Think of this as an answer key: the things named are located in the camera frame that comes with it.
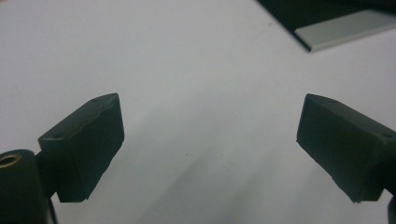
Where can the silver photo frame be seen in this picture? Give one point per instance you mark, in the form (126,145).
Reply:
(342,29)

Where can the white paper sheet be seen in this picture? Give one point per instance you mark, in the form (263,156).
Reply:
(202,77)

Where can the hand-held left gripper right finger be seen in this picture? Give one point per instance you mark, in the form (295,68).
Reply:
(342,143)

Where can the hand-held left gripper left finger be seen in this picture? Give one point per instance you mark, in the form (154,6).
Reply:
(84,146)

